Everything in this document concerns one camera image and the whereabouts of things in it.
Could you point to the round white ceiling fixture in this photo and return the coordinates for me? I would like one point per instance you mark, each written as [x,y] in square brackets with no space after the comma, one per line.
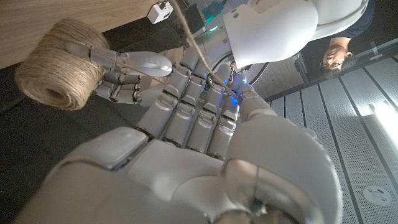
[377,195]

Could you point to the brown twine spool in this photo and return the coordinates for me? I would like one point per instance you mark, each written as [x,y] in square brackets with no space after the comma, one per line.
[53,71]

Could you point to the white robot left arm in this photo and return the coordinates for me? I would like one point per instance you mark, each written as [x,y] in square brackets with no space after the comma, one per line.
[264,31]

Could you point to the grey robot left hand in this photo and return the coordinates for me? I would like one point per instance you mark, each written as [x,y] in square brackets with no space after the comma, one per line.
[140,62]

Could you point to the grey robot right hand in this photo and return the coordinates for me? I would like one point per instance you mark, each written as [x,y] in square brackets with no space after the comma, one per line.
[186,174]

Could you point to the bright ceiling light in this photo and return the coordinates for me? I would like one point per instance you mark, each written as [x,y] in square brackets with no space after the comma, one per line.
[388,121]

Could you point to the brown twine strand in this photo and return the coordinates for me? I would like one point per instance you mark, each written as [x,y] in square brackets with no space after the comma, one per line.
[192,42]

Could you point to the white power socket box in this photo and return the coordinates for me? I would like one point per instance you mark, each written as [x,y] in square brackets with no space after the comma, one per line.
[160,12]

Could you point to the person in dark shirt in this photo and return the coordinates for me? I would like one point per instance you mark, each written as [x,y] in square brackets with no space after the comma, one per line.
[334,57]

